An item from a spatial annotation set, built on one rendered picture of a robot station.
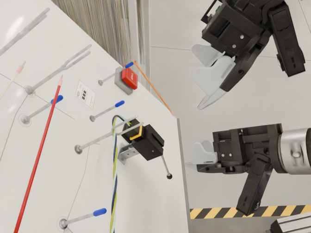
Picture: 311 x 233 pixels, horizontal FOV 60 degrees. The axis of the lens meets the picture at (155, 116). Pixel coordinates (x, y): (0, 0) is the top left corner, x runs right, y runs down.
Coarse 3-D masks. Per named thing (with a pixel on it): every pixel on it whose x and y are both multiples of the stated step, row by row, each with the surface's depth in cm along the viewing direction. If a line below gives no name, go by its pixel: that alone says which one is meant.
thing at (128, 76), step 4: (128, 68) 69; (124, 72) 68; (128, 72) 69; (132, 72) 71; (124, 76) 67; (128, 76) 68; (132, 76) 70; (136, 76) 71; (124, 80) 67; (128, 80) 67; (132, 80) 69; (136, 80) 70; (128, 84) 68; (132, 84) 68; (136, 84) 70; (132, 88) 69; (136, 88) 69
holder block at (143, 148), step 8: (152, 128) 55; (144, 136) 53; (160, 136) 57; (136, 144) 53; (144, 144) 53; (152, 144) 53; (160, 144) 56; (144, 152) 55; (152, 152) 54; (160, 152) 54
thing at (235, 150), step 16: (240, 128) 55; (256, 128) 49; (272, 128) 46; (224, 144) 50; (240, 144) 48; (256, 144) 48; (272, 144) 45; (224, 160) 51; (240, 160) 48; (272, 160) 44
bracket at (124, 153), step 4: (128, 144) 58; (120, 148) 58; (124, 148) 59; (128, 148) 59; (132, 148) 56; (120, 152) 58; (124, 152) 57; (128, 152) 57; (132, 152) 57; (136, 152) 57; (120, 156) 57; (124, 156) 58; (128, 156) 58; (132, 156) 57; (120, 160) 57; (124, 160) 58; (124, 164) 57
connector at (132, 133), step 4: (132, 120) 53; (136, 120) 53; (132, 124) 52; (136, 124) 53; (128, 128) 52; (136, 128) 52; (144, 128) 55; (128, 132) 52; (132, 132) 52; (136, 132) 52; (132, 136) 53; (140, 136) 53; (136, 140) 53
